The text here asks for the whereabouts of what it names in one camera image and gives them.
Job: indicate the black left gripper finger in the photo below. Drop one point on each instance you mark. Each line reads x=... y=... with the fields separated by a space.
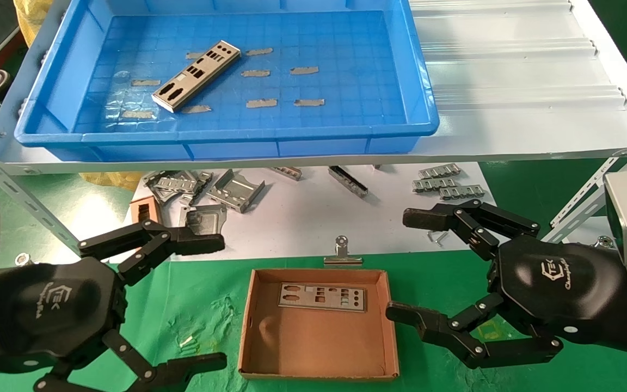
x=183 y=366
x=183 y=244

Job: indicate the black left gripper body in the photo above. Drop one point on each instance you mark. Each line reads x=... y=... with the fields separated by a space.
x=52 y=310

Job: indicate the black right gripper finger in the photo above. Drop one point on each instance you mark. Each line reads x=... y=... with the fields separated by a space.
x=409 y=314
x=428 y=219

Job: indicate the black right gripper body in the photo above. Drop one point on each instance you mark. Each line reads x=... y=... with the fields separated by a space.
x=558 y=288

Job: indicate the metal I/O shield plate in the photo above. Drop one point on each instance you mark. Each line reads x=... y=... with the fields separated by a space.
x=194 y=76
x=308 y=296

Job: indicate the grey metal tray part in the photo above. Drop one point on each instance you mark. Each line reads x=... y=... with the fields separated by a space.
x=204 y=218

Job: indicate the brown cardboard box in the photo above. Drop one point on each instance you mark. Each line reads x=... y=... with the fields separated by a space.
x=319 y=345

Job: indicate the blue plastic tray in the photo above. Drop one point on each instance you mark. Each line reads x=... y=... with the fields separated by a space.
x=346 y=54

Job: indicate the thin metal strip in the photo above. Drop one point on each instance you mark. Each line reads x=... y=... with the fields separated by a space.
x=437 y=237

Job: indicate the small white scrap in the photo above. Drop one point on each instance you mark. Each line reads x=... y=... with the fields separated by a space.
x=186 y=342

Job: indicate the metal connector strip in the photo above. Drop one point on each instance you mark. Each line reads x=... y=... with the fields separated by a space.
x=461 y=191
x=440 y=171
x=433 y=184

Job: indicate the brown rectangular part holder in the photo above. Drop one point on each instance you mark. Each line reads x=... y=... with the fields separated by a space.
x=142 y=209

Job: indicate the green table cloth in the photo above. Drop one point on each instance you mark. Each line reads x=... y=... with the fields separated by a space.
x=210 y=305

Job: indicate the dark metal bar part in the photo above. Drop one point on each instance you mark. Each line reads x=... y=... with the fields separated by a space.
x=349 y=182

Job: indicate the perforated metal shelf leg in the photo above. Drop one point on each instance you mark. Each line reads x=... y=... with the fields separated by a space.
x=25 y=200
x=583 y=204

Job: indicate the white paper sheet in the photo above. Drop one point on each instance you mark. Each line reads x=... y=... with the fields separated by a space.
x=302 y=218

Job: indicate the small metal clip part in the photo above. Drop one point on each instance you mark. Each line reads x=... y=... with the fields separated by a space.
x=289 y=173

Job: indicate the grey tape piece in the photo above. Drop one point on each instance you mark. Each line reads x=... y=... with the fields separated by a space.
x=262 y=103
x=192 y=55
x=260 y=51
x=145 y=83
x=308 y=102
x=255 y=73
x=304 y=70
x=137 y=114

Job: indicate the white metal shelf board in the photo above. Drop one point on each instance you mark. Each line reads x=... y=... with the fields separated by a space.
x=509 y=71

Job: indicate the yellow plastic bag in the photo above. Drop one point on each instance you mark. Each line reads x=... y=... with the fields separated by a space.
x=28 y=22

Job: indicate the flat metal frame part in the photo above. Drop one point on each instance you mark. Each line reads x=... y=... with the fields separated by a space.
x=202 y=179
x=169 y=184

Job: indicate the bent metal bracket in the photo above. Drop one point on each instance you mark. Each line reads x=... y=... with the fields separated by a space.
x=234 y=191

